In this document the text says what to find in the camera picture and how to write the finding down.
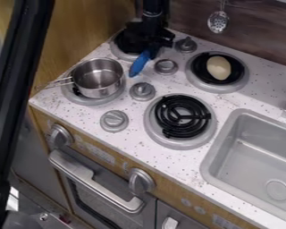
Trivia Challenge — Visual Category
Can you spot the silver slotted spoon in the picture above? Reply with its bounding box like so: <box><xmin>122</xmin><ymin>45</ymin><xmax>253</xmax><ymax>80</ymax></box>
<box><xmin>206</xmin><ymin>0</ymin><xmax>231</xmax><ymax>35</ymax></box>

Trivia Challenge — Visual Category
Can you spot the cream toy egg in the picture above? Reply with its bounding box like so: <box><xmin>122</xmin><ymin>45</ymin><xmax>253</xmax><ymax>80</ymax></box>
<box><xmin>205</xmin><ymin>55</ymin><xmax>234</xmax><ymax>81</ymax></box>

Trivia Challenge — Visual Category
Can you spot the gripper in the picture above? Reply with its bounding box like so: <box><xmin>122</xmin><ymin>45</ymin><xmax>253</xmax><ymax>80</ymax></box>
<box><xmin>121</xmin><ymin>17</ymin><xmax>177</xmax><ymax>59</ymax></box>

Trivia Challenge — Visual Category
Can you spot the black frame bar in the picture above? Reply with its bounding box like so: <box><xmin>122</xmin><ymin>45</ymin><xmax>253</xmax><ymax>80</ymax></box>
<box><xmin>0</xmin><ymin>0</ymin><xmax>57</xmax><ymax>229</ymax></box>

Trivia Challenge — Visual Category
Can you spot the toy stove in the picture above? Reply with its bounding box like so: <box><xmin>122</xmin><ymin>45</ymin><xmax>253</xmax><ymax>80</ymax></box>
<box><xmin>59</xmin><ymin>28</ymin><xmax>252</xmax><ymax>151</ymax></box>

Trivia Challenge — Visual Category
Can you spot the toy sink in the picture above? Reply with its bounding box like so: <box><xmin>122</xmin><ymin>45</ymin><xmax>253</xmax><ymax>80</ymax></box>
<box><xmin>198</xmin><ymin>107</ymin><xmax>286</xmax><ymax>226</ymax></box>

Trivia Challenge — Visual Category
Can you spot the blue tool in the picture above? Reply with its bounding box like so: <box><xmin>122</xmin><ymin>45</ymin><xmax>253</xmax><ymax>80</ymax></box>
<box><xmin>127</xmin><ymin>48</ymin><xmax>153</xmax><ymax>79</ymax></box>

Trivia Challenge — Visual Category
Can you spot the silver pot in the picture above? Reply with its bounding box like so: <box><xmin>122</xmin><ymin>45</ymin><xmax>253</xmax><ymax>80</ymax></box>
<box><xmin>33</xmin><ymin>56</ymin><xmax>125</xmax><ymax>99</ymax></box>

